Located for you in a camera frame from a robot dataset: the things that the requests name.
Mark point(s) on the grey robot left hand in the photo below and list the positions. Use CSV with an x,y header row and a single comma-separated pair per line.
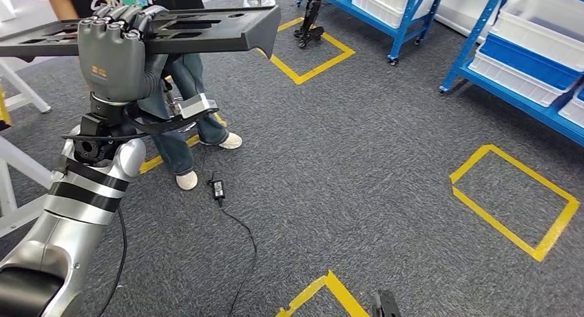
x,y
109,64

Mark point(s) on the black plastic plate part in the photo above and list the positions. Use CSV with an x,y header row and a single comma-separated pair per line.
x,y
219,41

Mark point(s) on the person's forearm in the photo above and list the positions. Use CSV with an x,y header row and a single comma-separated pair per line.
x,y
61,6

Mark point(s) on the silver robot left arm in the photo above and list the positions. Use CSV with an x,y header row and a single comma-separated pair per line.
x,y
77,205

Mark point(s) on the person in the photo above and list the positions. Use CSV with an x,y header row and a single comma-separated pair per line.
x,y
182,77

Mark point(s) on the white table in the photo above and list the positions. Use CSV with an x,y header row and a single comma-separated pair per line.
x,y
23,18

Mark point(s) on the black power adapter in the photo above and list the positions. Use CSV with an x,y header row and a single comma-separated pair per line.
x,y
218,189

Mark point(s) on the black humanoid robot leg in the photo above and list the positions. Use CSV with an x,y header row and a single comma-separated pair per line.
x,y
312,9

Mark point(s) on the white car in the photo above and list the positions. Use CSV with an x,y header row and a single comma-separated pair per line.
x,y
461,9

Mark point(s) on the black robot right foot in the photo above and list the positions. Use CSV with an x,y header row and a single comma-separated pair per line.
x,y
387,306

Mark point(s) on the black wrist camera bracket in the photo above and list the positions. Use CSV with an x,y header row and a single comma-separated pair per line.
x,y
155,125

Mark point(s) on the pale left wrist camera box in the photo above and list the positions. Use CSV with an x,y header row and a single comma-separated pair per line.
x,y
196,106

